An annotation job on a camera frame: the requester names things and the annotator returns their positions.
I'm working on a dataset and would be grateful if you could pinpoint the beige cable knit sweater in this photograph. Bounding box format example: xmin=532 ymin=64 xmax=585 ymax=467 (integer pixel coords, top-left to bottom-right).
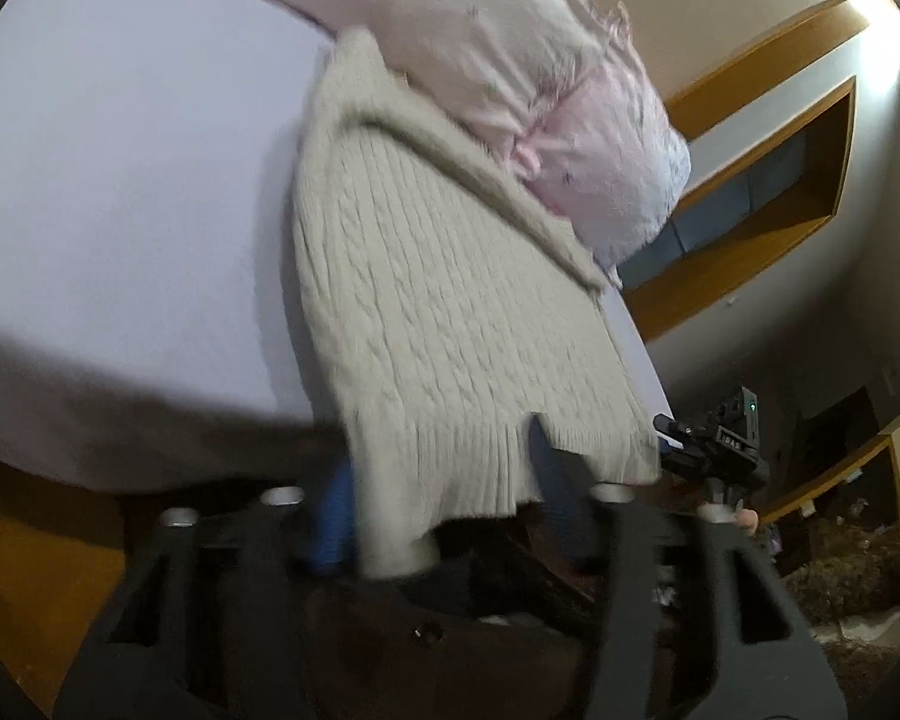
xmin=294 ymin=29 xmax=660 ymax=578

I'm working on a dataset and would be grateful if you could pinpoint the wooden framed window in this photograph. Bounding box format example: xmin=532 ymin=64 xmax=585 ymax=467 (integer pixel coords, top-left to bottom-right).
xmin=624 ymin=76 xmax=857 ymax=341

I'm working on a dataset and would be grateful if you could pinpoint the lavender bed sheet mattress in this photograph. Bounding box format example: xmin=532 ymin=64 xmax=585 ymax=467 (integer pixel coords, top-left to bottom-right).
xmin=0 ymin=0 xmax=673 ymax=496

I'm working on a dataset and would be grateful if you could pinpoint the right pink floral pillow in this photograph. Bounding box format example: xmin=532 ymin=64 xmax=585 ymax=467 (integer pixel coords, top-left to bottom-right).
xmin=509 ymin=52 xmax=691 ymax=273

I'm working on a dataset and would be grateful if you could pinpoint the pink floral pillow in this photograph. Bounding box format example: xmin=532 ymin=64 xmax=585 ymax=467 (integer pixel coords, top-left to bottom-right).
xmin=274 ymin=0 xmax=629 ymax=160
xmin=509 ymin=52 xmax=691 ymax=273

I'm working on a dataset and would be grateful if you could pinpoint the left pink floral pillow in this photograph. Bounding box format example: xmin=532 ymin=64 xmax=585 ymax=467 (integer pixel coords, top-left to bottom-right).
xmin=274 ymin=0 xmax=629 ymax=160

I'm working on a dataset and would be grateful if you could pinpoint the wooden bed frame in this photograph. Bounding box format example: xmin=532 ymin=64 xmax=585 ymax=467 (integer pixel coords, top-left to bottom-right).
xmin=0 ymin=455 xmax=133 ymax=714

